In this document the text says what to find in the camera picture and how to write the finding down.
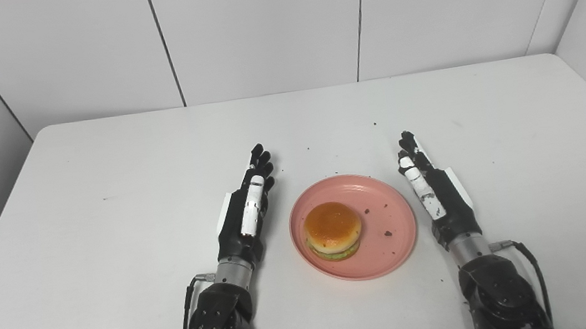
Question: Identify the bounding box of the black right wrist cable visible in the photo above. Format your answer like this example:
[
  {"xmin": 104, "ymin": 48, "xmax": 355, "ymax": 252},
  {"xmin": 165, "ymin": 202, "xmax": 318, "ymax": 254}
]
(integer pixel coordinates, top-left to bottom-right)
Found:
[{"xmin": 488, "ymin": 235, "xmax": 553, "ymax": 329}]

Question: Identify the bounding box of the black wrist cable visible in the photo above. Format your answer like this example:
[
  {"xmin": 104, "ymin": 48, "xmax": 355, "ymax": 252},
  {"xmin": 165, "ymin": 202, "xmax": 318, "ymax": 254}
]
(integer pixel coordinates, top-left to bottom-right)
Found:
[
  {"xmin": 488, "ymin": 235, "xmax": 553, "ymax": 329},
  {"xmin": 173, "ymin": 272, "xmax": 223, "ymax": 329}
]

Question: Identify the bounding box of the toy hamburger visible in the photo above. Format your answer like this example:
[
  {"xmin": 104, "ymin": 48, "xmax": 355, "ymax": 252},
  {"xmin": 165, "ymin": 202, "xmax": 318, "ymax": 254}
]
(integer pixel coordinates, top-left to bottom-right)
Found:
[{"xmin": 300, "ymin": 198, "xmax": 366, "ymax": 265}]

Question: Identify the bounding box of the pink round plate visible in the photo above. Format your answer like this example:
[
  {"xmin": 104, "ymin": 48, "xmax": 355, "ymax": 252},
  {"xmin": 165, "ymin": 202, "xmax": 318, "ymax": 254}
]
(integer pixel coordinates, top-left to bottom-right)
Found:
[{"xmin": 284, "ymin": 166, "xmax": 423, "ymax": 288}]

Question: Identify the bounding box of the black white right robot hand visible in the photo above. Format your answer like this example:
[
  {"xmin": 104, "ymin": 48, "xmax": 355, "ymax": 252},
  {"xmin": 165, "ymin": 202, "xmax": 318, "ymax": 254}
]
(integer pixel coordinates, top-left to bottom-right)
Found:
[{"xmin": 393, "ymin": 123, "xmax": 484, "ymax": 254}]

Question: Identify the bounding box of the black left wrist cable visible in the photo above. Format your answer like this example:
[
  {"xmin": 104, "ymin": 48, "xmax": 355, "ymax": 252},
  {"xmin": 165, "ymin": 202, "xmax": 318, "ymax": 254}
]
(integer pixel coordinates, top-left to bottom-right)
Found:
[{"xmin": 173, "ymin": 272, "xmax": 223, "ymax": 329}]

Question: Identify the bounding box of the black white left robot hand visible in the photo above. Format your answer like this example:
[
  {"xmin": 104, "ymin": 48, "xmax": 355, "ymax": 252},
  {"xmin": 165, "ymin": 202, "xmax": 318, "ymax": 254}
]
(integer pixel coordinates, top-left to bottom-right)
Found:
[{"xmin": 205, "ymin": 142, "xmax": 286, "ymax": 269}]

